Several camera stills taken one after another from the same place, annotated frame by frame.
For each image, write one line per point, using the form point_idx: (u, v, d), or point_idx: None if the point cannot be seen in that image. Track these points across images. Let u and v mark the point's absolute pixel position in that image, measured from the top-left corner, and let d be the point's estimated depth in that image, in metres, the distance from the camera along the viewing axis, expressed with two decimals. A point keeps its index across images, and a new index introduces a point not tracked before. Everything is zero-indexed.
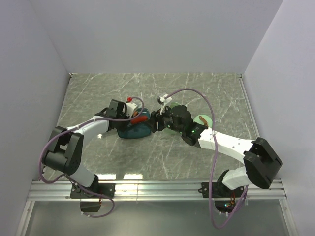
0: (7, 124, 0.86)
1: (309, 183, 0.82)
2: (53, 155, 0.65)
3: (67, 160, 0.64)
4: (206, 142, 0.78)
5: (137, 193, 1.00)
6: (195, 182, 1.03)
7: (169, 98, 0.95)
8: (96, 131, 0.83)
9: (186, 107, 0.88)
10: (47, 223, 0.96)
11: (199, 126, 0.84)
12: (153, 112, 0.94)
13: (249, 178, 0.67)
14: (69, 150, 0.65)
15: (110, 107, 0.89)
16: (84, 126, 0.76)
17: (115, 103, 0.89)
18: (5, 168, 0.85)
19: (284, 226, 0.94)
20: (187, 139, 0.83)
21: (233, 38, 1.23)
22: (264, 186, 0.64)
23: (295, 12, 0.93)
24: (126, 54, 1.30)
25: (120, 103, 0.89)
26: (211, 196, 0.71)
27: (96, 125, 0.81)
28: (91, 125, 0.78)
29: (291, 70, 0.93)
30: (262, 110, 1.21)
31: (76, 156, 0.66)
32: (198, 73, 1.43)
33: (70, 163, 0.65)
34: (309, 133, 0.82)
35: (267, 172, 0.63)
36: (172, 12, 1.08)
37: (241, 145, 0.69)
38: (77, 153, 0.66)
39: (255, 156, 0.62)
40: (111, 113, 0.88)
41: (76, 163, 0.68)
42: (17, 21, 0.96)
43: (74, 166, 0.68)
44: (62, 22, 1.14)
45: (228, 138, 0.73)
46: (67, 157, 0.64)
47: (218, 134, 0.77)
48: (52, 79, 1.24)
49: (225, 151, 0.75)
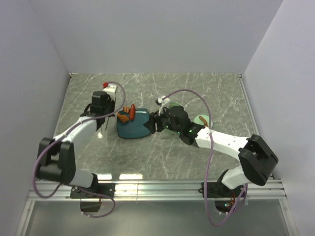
0: (7, 124, 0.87)
1: (309, 183, 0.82)
2: (46, 168, 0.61)
3: (62, 171, 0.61)
4: (203, 140, 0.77)
5: (137, 193, 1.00)
6: (195, 182, 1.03)
7: (167, 100, 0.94)
8: (84, 134, 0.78)
9: (183, 107, 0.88)
10: (47, 223, 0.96)
11: (197, 126, 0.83)
12: (152, 114, 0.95)
13: (245, 175, 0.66)
14: (61, 161, 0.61)
15: (94, 103, 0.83)
16: (72, 132, 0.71)
17: (97, 97, 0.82)
18: (5, 167, 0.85)
19: (284, 226, 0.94)
20: (185, 139, 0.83)
21: (234, 38, 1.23)
22: (261, 183, 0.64)
23: (295, 11, 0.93)
24: (126, 54, 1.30)
25: (103, 97, 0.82)
26: (206, 196, 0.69)
27: (82, 129, 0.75)
28: (79, 130, 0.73)
29: (292, 69, 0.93)
30: (262, 110, 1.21)
31: (70, 165, 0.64)
32: (198, 73, 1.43)
33: (66, 173, 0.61)
34: (309, 133, 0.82)
35: (262, 168, 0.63)
36: (172, 12, 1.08)
37: (236, 143, 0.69)
38: (70, 162, 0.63)
39: (249, 152, 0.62)
40: (97, 109, 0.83)
41: (70, 172, 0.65)
42: (17, 21, 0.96)
43: (69, 175, 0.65)
44: (62, 21, 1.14)
45: (224, 137, 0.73)
46: (61, 168, 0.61)
47: (214, 133, 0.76)
48: (52, 79, 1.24)
49: (221, 149, 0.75)
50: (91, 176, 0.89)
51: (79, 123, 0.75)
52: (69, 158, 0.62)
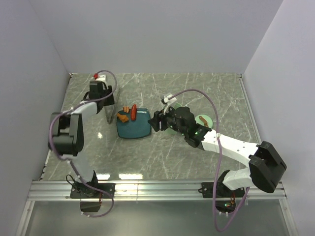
0: (7, 124, 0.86)
1: (309, 183, 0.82)
2: (59, 137, 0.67)
3: (74, 137, 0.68)
4: (209, 144, 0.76)
5: (137, 193, 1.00)
6: (195, 182, 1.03)
7: (173, 100, 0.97)
8: (88, 114, 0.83)
9: (189, 108, 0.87)
10: (47, 223, 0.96)
11: (202, 128, 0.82)
12: (157, 112, 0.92)
13: (253, 181, 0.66)
14: (73, 129, 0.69)
15: (92, 90, 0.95)
16: (78, 108, 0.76)
17: (94, 85, 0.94)
18: (5, 168, 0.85)
19: (284, 226, 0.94)
20: (190, 141, 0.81)
21: (234, 38, 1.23)
22: (268, 191, 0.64)
23: (295, 12, 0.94)
24: (126, 54, 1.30)
25: (99, 84, 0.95)
26: (215, 196, 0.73)
27: (85, 108, 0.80)
28: (83, 107, 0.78)
29: (292, 70, 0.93)
30: (262, 111, 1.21)
31: (79, 134, 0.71)
32: (198, 73, 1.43)
33: (77, 140, 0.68)
34: (309, 133, 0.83)
35: (271, 176, 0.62)
36: (172, 12, 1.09)
37: (245, 149, 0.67)
38: (79, 131, 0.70)
39: (260, 160, 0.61)
40: (95, 95, 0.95)
41: (81, 141, 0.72)
42: (17, 21, 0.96)
43: (80, 145, 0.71)
44: (62, 21, 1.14)
45: (233, 142, 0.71)
46: (72, 135, 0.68)
47: (222, 137, 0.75)
48: (52, 79, 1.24)
49: (228, 154, 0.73)
50: (92, 172, 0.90)
51: (83, 103, 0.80)
52: (78, 127, 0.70)
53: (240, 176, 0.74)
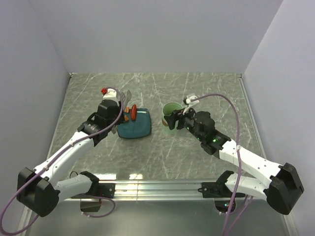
0: (7, 125, 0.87)
1: (309, 183, 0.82)
2: (26, 199, 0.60)
3: (39, 207, 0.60)
4: (228, 155, 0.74)
5: (137, 193, 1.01)
6: (195, 182, 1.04)
7: (196, 102, 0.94)
8: (78, 155, 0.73)
9: (210, 114, 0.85)
10: (47, 223, 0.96)
11: (221, 136, 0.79)
12: (175, 111, 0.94)
13: (267, 200, 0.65)
14: (38, 199, 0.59)
15: (99, 114, 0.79)
16: (57, 160, 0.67)
17: (103, 109, 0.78)
18: (5, 168, 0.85)
19: (284, 225, 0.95)
20: (206, 147, 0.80)
21: (234, 37, 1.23)
22: (283, 212, 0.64)
23: (295, 11, 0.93)
24: (126, 53, 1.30)
25: (109, 109, 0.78)
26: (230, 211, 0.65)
27: (73, 152, 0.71)
28: (66, 156, 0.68)
29: (293, 68, 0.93)
30: (262, 111, 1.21)
31: (49, 199, 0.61)
32: (198, 73, 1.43)
33: (43, 209, 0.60)
34: (309, 133, 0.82)
35: (289, 199, 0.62)
36: (171, 12, 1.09)
37: (267, 169, 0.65)
38: (48, 197, 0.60)
39: (283, 184, 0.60)
40: (100, 121, 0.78)
41: (52, 202, 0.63)
42: (16, 21, 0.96)
43: (50, 206, 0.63)
44: (63, 22, 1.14)
45: (254, 158, 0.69)
46: (37, 204, 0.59)
47: (242, 150, 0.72)
48: (52, 79, 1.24)
49: (248, 170, 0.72)
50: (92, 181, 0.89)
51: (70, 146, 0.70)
52: (45, 197, 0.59)
53: (247, 185, 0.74)
